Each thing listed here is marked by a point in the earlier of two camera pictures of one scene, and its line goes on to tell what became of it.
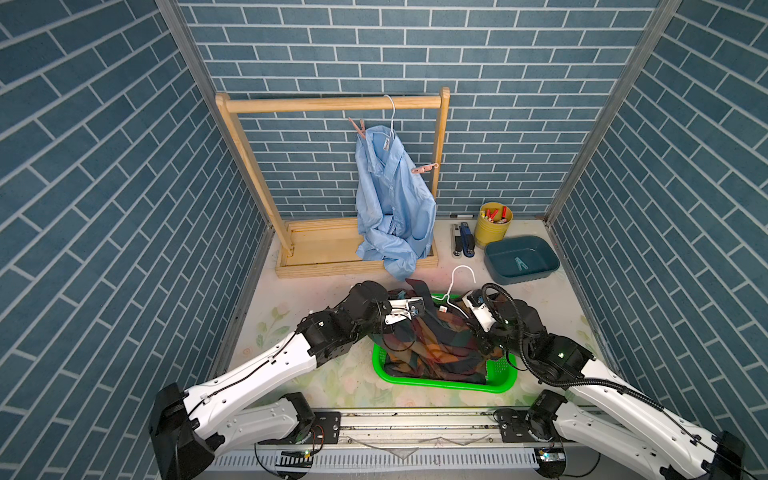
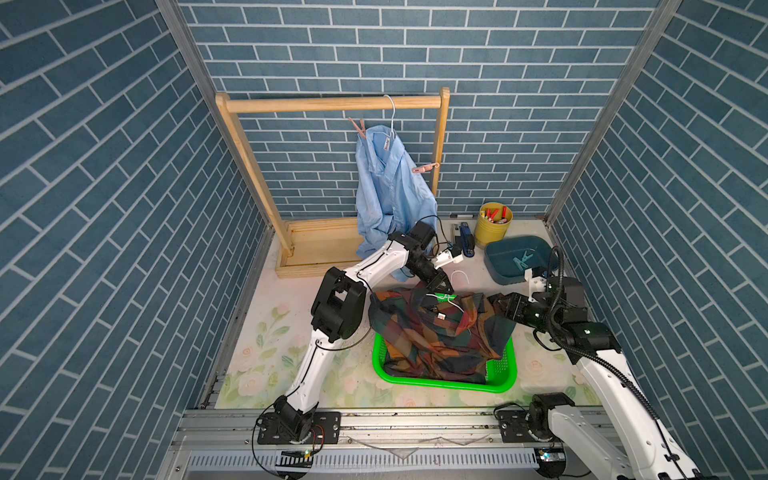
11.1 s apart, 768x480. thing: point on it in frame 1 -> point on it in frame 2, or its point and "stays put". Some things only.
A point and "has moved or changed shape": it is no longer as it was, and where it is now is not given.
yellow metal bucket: (492, 223) stays put
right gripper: (479, 334) -> (514, 306)
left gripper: (384, 328) -> (437, 283)
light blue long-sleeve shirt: (396, 209) stays put
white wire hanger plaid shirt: (452, 282) has moved or changed shape
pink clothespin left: (361, 128) stays put
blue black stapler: (468, 240) stays put
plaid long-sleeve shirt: (440, 341) stays put
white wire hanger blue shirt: (392, 118) stays put
